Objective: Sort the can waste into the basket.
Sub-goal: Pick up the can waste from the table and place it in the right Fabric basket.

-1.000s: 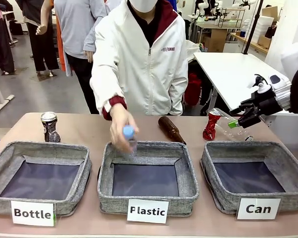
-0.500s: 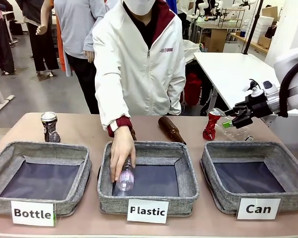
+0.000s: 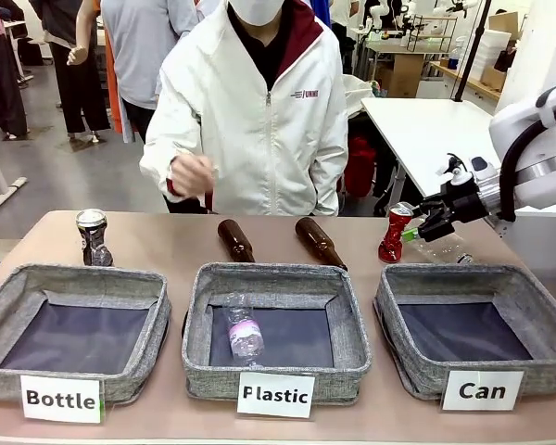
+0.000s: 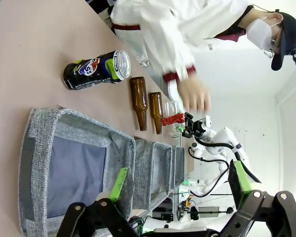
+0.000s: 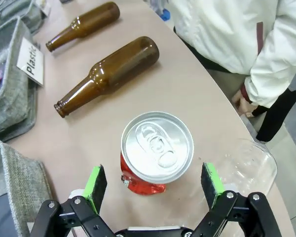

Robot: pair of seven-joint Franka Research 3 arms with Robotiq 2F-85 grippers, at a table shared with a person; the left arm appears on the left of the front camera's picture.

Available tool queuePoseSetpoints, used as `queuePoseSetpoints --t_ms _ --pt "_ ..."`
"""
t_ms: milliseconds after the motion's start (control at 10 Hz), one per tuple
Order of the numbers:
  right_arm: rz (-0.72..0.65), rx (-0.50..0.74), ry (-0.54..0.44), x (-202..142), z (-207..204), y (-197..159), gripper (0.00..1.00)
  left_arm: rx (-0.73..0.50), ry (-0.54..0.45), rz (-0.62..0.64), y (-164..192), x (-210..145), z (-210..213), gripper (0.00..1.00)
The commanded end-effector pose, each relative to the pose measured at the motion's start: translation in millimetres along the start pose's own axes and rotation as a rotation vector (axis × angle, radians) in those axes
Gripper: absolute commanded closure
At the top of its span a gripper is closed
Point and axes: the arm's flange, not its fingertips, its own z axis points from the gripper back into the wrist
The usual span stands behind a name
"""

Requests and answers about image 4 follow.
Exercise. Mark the person's torso white jacket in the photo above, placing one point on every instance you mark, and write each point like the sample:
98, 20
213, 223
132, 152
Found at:
212, 22

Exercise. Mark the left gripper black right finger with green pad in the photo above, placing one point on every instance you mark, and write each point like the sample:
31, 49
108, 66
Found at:
259, 217

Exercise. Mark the medium grey fabric basket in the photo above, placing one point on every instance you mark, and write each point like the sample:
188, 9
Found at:
160, 168

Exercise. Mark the small grey fabric basket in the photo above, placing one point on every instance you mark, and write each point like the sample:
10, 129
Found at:
179, 165

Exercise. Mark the large brown glass bottle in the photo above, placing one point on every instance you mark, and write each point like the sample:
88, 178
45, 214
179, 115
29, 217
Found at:
138, 98

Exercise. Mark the person's head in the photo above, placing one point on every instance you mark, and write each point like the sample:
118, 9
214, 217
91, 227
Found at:
276, 32

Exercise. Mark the person's hand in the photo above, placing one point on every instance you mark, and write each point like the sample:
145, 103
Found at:
195, 93

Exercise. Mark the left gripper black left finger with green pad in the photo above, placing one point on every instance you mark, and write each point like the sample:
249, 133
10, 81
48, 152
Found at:
96, 217

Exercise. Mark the person's forearm white sleeve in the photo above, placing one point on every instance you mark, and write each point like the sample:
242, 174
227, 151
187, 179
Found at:
158, 37

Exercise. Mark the clear crushed plastic bottle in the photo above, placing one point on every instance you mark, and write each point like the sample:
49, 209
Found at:
143, 61

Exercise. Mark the small brown glass bottle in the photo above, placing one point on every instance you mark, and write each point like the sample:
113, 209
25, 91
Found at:
156, 106

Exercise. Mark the black electronics box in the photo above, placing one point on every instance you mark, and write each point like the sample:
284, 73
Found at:
164, 212

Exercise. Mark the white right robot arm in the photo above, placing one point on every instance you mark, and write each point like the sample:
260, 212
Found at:
227, 140

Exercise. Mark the large grey fabric basket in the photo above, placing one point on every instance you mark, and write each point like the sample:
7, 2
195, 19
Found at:
76, 160

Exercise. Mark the white face mask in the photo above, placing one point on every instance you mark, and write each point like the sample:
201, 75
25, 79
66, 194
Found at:
259, 32

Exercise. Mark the dark navy cap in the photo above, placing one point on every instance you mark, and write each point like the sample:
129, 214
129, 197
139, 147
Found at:
288, 39

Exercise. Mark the red crushed can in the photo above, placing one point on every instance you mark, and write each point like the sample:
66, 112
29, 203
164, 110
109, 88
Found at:
172, 119

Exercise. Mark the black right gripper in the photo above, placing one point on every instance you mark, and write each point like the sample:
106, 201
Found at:
199, 127

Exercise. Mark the black crushed drink can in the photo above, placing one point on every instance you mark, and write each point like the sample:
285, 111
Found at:
93, 71

